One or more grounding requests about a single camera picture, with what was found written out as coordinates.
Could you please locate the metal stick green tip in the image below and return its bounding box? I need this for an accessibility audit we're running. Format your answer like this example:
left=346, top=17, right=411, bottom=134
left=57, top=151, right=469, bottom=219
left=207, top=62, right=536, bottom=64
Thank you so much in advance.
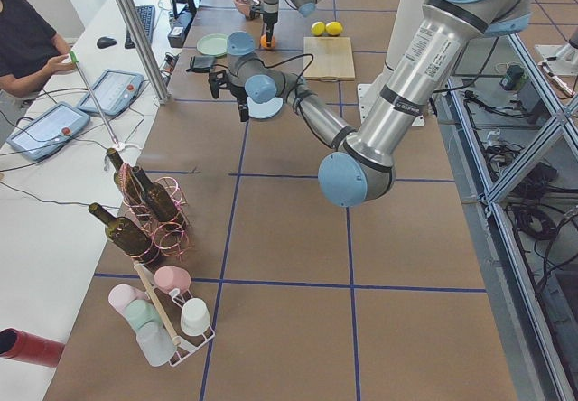
left=69, top=51, right=125, bottom=152

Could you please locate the wooden rack handle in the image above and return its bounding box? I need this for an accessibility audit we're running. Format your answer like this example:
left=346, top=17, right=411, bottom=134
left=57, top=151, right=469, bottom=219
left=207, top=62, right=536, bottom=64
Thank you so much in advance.
left=134, top=264, right=181, bottom=347

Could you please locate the right yellow lemon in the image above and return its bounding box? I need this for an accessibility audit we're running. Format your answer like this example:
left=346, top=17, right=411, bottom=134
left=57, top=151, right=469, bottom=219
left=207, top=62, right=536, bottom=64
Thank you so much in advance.
left=325, top=21, right=343, bottom=36

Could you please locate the blue plate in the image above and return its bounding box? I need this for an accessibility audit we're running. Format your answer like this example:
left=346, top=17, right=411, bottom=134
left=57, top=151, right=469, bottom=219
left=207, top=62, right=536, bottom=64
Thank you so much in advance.
left=247, top=98, right=284, bottom=119

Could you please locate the white wire cup rack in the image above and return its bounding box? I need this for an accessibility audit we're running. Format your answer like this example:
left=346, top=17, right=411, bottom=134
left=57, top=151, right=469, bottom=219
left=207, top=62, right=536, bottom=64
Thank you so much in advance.
left=134, top=264, right=215, bottom=368

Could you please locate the rear dark wine bottle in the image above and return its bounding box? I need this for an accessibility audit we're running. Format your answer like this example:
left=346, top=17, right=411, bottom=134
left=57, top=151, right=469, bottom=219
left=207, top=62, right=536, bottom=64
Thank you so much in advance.
left=107, top=148, right=142, bottom=205

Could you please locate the dark wine bottle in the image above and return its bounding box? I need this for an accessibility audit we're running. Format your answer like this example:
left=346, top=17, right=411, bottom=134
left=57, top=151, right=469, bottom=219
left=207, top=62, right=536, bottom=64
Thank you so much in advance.
left=107, top=148, right=142, bottom=205
left=89, top=202, right=160, bottom=265
left=132, top=165, right=179, bottom=222

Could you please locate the teach pendant tablet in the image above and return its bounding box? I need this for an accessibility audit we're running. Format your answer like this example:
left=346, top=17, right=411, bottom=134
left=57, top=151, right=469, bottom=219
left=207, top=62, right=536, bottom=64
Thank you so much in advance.
left=7, top=102, right=90, bottom=161
left=91, top=69, right=144, bottom=117

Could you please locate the black keyboard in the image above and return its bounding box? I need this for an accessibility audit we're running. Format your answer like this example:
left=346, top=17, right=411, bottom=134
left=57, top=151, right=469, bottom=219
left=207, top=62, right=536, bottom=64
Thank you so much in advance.
left=124, top=5, right=155, bottom=49

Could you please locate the yellow lemon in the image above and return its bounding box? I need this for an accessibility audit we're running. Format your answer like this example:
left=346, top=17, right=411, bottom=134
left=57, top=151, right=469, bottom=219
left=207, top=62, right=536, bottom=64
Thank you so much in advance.
left=325, top=21, right=343, bottom=36
left=311, top=21, right=326, bottom=37

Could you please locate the green plate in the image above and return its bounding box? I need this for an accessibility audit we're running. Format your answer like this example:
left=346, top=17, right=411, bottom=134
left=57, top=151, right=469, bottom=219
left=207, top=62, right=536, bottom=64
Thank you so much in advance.
left=196, top=33, right=228, bottom=58

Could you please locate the pink cup on rack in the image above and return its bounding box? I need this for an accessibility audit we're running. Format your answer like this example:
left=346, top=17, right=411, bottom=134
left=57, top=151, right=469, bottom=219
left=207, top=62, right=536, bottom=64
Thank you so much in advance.
left=154, top=266, right=191, bottom=294

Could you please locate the light grey cup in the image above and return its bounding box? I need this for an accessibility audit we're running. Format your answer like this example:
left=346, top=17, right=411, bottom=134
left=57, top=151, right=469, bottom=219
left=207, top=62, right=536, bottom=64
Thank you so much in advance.
left=135, top=322, right=177, bottom=367

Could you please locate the front dark wine bottle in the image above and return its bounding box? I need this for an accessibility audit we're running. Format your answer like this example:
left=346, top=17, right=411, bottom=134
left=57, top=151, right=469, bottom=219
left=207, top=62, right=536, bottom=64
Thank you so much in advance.
left=89, top=202, right=160, bottom=265

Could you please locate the white cup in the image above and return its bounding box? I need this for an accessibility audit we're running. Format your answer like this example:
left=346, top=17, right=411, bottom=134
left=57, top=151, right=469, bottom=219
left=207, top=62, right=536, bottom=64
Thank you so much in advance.
left=181, top=298, right=210, bottom=336

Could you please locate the left yellow lemon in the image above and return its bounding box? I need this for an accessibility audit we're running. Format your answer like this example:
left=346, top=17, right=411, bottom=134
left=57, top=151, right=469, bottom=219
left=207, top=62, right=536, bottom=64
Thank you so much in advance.
left=311, top=21, right=326, bottom=37

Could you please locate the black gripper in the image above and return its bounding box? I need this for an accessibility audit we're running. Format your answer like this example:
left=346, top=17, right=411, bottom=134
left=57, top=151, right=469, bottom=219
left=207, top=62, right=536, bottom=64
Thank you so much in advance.
left=263, top=12, right=278, bottom=40
left=228, top=79, right=249, bottom=122

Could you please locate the middle dark wine bottle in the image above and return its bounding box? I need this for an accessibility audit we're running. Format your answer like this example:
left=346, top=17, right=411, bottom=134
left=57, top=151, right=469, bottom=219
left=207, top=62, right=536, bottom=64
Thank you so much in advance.
left=132, top=165, right=179, bottom=222

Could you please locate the near teach pendant tablet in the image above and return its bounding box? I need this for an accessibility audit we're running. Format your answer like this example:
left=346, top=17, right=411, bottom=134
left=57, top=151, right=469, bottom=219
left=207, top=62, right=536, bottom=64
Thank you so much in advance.
left=7, top=102, right=90, bottom=161

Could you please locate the far teach pendant tablet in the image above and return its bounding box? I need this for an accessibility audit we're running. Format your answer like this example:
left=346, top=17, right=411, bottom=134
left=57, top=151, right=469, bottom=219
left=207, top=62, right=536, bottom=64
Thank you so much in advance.
left=91, top=69, right=144, bottom=117

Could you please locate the black computer mouse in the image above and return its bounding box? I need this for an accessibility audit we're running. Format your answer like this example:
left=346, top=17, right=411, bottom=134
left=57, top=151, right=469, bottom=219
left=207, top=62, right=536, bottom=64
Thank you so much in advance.
left=96, top=36, right=117, bottom=50

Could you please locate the red cylinder tube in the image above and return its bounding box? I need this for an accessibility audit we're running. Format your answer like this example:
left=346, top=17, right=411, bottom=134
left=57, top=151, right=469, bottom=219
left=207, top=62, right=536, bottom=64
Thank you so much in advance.
left=1, top=328, right=65, bottom=368

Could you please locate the pale pink cup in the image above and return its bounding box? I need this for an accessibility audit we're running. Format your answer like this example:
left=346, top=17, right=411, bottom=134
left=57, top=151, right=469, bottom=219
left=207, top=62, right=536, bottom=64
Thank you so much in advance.
left=107, top=284, right=149, bottom=315

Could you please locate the aluminium frame post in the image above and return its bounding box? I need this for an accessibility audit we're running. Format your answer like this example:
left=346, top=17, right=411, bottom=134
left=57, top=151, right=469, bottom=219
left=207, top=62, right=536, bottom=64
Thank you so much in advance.
left=116, top=0, right=170, bottom=105

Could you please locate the wooden cutting board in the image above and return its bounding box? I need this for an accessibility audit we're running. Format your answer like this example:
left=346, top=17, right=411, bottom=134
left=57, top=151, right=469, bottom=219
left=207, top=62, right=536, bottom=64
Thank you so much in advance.
left=303, top=37, right=356, bottom=80

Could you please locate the folded grey cloth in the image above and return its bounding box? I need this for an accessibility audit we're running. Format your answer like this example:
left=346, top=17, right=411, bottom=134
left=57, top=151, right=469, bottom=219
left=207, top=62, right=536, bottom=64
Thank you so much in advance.
left=186, top=55, right=216, bottom=73

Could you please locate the orange fruit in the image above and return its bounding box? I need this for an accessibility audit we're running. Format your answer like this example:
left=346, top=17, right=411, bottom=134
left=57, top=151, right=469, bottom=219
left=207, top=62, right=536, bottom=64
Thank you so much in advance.
left=260, top=35, right=276, bottom=50

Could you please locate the person in black shirt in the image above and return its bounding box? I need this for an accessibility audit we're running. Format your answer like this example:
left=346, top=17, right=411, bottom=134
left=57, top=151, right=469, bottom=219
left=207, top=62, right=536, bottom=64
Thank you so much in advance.
left=1, top=0, right=76, bottom=98

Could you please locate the green cup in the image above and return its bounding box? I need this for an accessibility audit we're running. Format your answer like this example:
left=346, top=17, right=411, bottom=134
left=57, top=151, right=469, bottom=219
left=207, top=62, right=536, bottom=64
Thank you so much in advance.
left=122, top=299, right=163, bottom=332

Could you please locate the copper wire bottle rack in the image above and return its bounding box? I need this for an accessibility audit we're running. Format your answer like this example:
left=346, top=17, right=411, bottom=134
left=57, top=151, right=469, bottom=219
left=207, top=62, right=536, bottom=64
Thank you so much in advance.
left=123, top=175, right=191, bottom=263

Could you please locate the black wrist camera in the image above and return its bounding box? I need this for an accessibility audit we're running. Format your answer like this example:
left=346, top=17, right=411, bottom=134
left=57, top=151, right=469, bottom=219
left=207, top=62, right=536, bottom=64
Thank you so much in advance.
left=208, top=70, right=229, bottom=99
left=248, top=4, right=263, bottom=20

